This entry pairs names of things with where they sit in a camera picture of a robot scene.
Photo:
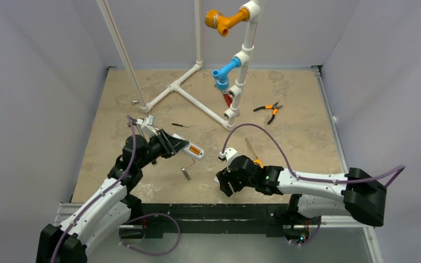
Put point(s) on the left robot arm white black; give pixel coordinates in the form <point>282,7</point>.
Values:
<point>75,238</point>

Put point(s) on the aluminium rail frame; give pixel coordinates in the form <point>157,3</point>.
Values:
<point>312,196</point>

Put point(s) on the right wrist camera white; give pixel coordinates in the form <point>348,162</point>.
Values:
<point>228,154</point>

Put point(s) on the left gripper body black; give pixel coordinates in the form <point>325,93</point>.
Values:
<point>159,146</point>

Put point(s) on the small black screwdriver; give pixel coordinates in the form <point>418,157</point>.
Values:
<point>179,125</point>

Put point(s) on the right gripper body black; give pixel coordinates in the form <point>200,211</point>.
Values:
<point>230,178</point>

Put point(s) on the white remote control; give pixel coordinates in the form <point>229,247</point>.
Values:
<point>186,151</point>

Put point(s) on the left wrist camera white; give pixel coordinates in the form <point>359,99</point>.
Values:
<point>146,126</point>

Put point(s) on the yellow tape measure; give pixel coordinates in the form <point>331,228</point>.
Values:
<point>256,158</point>

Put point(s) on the silver allen key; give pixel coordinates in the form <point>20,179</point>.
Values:
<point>185,168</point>

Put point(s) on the blue pipe fitting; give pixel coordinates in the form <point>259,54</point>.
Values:
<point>221,75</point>

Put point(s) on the orange handled pliers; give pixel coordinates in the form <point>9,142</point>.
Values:
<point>274,108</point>

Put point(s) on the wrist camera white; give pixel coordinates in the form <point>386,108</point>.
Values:
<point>146,126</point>
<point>228,154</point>

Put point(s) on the white PVC pipe frame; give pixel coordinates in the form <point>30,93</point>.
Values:
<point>230,79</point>

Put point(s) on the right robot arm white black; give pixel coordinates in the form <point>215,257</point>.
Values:
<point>355,193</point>

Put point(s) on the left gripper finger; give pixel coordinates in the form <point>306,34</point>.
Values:
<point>176,147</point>
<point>172,139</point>

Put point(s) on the orange pipe fitting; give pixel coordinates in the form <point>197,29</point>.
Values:
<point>216,20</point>

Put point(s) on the orange AAA battery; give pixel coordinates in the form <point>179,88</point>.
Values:
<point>195,150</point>

